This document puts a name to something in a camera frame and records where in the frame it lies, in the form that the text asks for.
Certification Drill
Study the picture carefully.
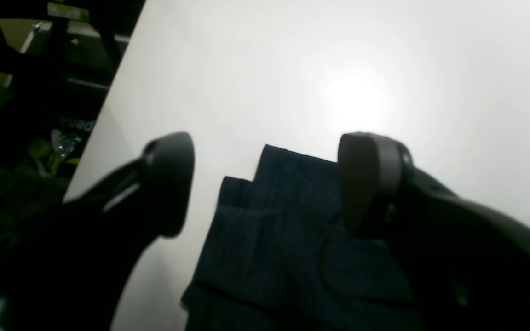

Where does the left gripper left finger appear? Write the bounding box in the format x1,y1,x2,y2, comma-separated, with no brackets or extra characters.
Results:
0,132,194,331

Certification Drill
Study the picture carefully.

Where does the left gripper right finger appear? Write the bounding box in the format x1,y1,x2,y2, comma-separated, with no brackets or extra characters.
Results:
337,132,530,331

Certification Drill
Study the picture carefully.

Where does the dark navy long-sleeve shirt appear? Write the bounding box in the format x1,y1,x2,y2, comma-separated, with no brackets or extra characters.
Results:
182,145,425,331

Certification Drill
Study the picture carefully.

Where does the black OpenArm base box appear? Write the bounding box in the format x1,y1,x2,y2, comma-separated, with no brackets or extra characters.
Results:
0,0,145,245

